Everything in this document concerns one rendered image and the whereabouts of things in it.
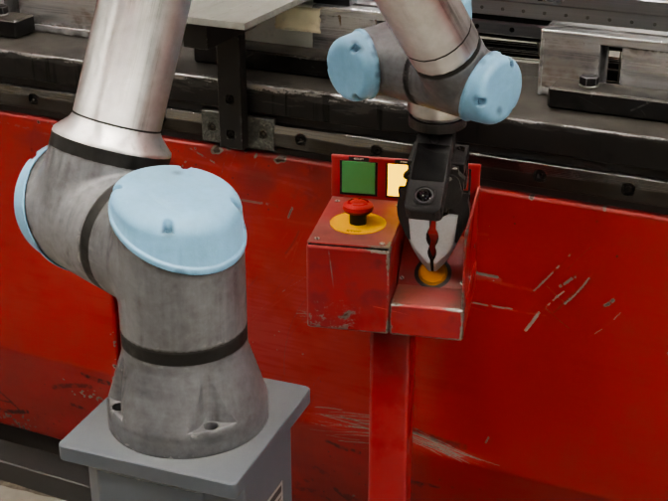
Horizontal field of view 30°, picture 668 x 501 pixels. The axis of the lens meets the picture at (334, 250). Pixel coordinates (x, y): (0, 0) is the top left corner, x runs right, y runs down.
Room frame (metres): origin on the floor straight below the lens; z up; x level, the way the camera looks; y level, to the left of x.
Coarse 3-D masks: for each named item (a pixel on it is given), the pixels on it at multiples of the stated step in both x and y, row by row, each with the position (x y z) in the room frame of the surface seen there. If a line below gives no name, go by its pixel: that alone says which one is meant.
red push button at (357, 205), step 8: (352, 200) 1.48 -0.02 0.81; (360, 200) 1.48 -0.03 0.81; (344, 208) 1.46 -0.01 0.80; (352, 208) 1.46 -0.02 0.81; (360, 208) 1.46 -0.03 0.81; (368, 208) 1.46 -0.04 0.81; (352, 216) 1.46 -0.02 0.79; (360, 216) 1.46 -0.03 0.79; (352, 224) 1.46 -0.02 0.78; (360, 224) 1.46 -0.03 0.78
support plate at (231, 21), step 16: (192, 0) 1.77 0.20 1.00; (208, 0) 1.77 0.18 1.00; (224, 0) 1.77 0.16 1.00; (240, 0) 1.77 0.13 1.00; (256, 0) 1.77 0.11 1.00; (272, 0) 1.77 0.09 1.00; (288, 0) 1.77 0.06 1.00; (304, 0) 1.80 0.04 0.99; (192, 16) 1.67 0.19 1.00; (208, 16) 1.67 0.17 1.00; (224, 16) 1.67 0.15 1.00; (240, 16) 1.67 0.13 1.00; (256, 16) 1.67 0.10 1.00; (272, 16) 1.71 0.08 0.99
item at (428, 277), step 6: (444, 264) 1.46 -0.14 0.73; (420, 270) 1.46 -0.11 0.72; (426, 270) 1.46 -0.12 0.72; (438, 270) 1.45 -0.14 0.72; (444, 270) 1.45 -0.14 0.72; (420, 276) 1.45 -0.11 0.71; (426, 276) 1.45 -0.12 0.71; (432, 276) 1.45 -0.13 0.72; (438, 276) 1.45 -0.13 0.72; (444, 276) 1.45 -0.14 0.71; (426, 282) 1.44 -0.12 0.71; (432, 282) 1.44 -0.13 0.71; (438, 282) 1.44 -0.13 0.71
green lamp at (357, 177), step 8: (344, 168) 1.56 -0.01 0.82; (352, 168) 1.56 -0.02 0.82; (360, 168) 1.55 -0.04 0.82; (368, 168) 1.55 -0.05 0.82; (344, 176) 1.56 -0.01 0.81; (352, 176) 1.56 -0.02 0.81; (360, 176) 1.55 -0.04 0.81; (368, 176) 1.55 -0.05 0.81; (344, 184) 1.56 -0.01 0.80; (352, 184) 1.56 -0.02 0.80; (360, 184) 1.55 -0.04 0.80; (368, 184) 1.55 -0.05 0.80; (352, 192) 1.56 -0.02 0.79; (360, 192) 1.55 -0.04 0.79; (368, 192) 1.55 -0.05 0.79
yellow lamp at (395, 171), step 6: (390, 168) 1.55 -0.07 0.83; (396, 168) 1.54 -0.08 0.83; (402, 168) 1.54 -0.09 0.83; (390, 174) 1.55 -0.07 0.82; (396, 174) 1.54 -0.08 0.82; (402, 174) 1.54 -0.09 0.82; (390, 180) 1.55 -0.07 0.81; (396, 180) 1.54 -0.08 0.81; (402, 180) 1.54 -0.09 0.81; (390, 186) 1.55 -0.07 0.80; (396, 186) 1.54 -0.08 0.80; (390, 192) 1.55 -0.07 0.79; (396, 192) 1.54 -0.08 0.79
